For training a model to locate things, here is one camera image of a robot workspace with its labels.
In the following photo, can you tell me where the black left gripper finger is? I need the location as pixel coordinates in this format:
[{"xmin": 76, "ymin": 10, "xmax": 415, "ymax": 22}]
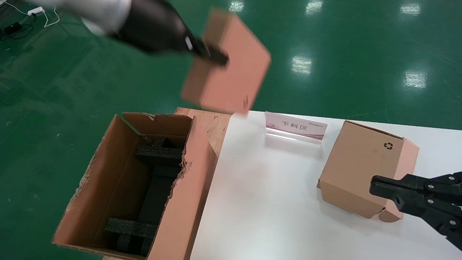
[{"xmin": 197, "ymin": 40, "xmax": 228, "ymax": 66}]

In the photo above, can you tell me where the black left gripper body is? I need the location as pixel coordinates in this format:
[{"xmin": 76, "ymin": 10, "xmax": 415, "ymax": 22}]
[{"xmin": 108, "ymin": 0, "xmax": 212, "ymax": 58}]

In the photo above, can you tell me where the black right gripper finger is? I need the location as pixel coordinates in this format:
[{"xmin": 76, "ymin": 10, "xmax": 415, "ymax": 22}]
[{"xmin": 369, "ymin": 173, "xmax": 462, "ymax": 251}]

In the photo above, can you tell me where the small plain cardboard box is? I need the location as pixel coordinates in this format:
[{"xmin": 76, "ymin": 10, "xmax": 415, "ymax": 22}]
[{"xmin": 180, "ymin": 9, "xmax": 272, "ymax": 118}]

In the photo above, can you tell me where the cardboard box with recycling symbol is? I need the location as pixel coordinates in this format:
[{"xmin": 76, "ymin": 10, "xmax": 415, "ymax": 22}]
[{"xmin": 317, "ymin": 120, "xmax": 420, "ymax": 223}]

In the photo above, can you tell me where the big open cardboard box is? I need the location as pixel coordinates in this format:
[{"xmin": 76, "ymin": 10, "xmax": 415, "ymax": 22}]
[{"xmin": 52, "ymin": 112, "xmax": 219, "ymax": 260}]

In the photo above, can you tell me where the wooden board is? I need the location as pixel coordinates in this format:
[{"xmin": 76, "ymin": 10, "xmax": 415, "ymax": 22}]
[{"xmin": 174, "ymin": 107, "xmax": 231, "ymax": 157}]

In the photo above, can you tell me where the acrylic sign with red label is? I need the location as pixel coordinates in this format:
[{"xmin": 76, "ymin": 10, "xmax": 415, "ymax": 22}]
[{"xmin": 265, "ymin": 111, "xmax": 328, "ymax": 147}]

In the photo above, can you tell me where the black foam block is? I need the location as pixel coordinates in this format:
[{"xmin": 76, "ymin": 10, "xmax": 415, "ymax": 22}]
[
  {"xmin": 105, "ymin": 217, "xmax": 158, "ymax": 256},
  {"xmin": 135, "ymin": 139, "xmax": 183, "ymax": 168}
]

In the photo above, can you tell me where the black foam base pad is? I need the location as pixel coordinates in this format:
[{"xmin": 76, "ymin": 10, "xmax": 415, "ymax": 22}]
[{"xmin": 139, "ymin": 166, "xmax": 181, "ymax": 224}]

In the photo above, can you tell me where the white floor cable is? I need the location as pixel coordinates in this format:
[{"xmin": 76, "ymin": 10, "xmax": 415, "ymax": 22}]
[
  {"xmin": 43, "ymin": 5, "xmax": 60, "ymax": 28},
  {"xmin": 0, "ymin": 0, "xmax": 29, "ymax": 16}
]

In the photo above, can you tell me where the black floor cable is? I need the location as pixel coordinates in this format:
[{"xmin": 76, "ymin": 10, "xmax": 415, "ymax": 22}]
[{"xmin": 0, "ymin": 14, "xmax": 36, "ymax": 40}]

